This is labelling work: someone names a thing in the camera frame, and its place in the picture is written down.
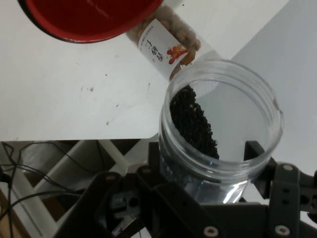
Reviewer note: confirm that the clear jar with black seeds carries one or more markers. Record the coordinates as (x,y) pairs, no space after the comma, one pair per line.
(193,124)

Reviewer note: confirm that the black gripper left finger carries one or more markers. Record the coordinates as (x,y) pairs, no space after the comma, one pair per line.
(161,198)

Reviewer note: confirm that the white-lid jar of nuts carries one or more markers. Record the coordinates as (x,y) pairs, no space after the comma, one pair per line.
(158,47)

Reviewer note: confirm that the red bowl with black rim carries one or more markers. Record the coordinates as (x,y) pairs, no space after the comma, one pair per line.
(86,17)

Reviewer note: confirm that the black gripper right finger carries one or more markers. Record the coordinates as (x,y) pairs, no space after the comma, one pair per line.
(287,198)

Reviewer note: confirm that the white table leg frame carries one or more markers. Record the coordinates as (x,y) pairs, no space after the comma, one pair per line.
(81,153)

